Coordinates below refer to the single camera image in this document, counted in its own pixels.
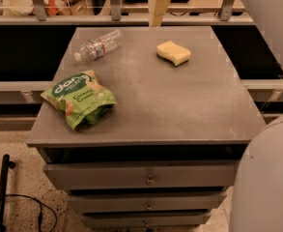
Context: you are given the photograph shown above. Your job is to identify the top cabinet drawer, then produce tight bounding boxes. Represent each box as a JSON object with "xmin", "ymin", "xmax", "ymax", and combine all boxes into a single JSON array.
[{"xmin": 43, "ymin": 160, "xmax": 239, "ymax": 190}]

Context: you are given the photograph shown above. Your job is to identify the green snack bag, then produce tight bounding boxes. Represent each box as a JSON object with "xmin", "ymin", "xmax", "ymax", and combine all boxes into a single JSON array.
[{"xmin": 42, "ymin": 70, "xmax": 117, "ymax": 130}]

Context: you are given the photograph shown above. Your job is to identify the clear plastic water bottle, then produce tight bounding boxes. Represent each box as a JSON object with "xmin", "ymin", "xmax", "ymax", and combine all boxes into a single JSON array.
[{"xmin": 74, "ymin": 29, "xmax": 125, "ymax": 62}]

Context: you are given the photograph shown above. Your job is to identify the cabinet drawer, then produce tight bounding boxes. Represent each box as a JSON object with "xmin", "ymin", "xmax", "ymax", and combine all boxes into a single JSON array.
[
  {"xmin": 69, "ymin": 191, "xmax": 227, "ymax": 213},
  {"xmin": 82, "ymin": 211, "xmax": 211, "ymax": 228},
  {"xmin": 43, "ymin": 160, "xmax": 239, "ymax": 190}
]

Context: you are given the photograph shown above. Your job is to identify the metal railing frame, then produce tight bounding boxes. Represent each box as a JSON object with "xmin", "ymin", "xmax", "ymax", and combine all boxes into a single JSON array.
[{"xmin": 0, "ymin": 0, "xmax": 253, "ymax": 26}]

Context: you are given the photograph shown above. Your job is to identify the black stand pole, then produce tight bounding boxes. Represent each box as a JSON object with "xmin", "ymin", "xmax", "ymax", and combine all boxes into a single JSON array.
[{"xmin": 0, "ymin": 154, "xmax": 15, "ymax": 232}]

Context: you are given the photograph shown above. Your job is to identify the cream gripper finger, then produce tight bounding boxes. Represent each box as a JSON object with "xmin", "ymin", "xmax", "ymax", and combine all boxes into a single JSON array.
[{"xmin": 148, "ymin": 0, "xmax": 171, "ymax": 27}]

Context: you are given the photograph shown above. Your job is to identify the middle cabinet drawer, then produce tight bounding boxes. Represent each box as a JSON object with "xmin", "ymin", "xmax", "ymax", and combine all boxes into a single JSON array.
[{"xmin": 69, "ymin": 191, "xmax": 227, "ymax": 213}]

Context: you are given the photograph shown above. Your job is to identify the black floor cable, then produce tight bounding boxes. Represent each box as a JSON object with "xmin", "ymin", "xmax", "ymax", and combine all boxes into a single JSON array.
[{"xmin": 0, "ymin": 193, "xmax": 58, "ymax": 232}]

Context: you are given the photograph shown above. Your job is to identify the bottom cabinet drawer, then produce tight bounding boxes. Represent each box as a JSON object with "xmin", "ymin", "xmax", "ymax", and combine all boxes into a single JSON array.
[{"xmin": 82, "ymin": 211, "xmax": 211, "ymax": 228}]

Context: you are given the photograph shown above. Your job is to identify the yellow sponge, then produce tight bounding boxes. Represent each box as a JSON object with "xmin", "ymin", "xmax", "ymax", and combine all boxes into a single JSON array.
[{"xmin": 156, "ymin": 41, "xmax": 191, "ymax": 66}]

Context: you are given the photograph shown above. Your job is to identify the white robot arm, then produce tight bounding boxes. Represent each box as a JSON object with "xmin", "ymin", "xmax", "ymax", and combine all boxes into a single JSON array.
[{"xmin": 220, "ymin": 0, "xmax": 283, "ymax": 232}]

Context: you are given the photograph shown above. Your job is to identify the grey drawer cabinet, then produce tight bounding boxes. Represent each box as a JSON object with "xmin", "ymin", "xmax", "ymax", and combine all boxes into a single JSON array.
[{"xmin": 28, "ymin": 26, "xmax": 265, "ymax": 218}]

